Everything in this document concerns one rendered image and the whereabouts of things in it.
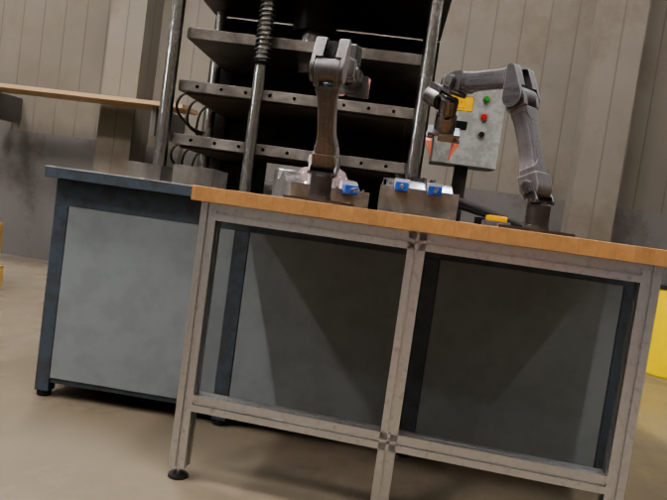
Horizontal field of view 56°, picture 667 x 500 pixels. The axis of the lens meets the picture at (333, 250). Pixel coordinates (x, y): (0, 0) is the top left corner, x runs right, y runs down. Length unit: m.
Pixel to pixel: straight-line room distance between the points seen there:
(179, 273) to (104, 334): 0.34
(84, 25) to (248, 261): 4.26
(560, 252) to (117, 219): 1.43
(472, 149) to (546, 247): 1.48
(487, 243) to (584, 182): 3.30
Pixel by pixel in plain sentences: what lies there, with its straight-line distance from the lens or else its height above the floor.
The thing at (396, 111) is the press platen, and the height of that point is 1.27.
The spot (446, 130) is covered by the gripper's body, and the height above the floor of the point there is 1.08.
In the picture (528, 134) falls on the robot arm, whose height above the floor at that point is 1.06.
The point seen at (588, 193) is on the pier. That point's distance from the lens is 4.87.
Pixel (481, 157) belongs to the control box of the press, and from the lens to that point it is 3.01.
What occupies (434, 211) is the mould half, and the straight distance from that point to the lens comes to 2.11.
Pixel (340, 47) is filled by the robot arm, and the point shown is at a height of 1.21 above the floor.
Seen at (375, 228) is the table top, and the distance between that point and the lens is 1.60.
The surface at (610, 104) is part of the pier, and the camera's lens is 4.97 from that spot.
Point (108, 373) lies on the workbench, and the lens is 2.36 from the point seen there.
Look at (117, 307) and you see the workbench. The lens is 2.30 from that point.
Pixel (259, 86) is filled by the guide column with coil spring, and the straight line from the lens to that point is 2.99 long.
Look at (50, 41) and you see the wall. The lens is 6.27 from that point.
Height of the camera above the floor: 0.78
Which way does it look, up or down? 4 degrees down
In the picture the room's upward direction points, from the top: 8 degrees clockwise
